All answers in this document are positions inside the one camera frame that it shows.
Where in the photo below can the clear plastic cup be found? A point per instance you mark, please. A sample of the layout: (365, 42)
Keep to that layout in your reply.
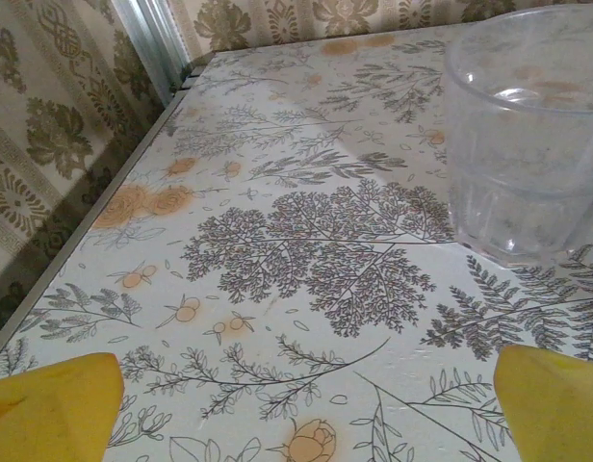
(518, 168)

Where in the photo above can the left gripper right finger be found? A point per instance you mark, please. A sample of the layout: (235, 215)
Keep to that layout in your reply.
(556, 414)

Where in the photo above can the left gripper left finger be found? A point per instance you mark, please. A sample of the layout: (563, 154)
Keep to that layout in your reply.
(46, 409)

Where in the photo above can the aluminium frame post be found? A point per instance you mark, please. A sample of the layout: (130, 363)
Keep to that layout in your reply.
(154, 43)

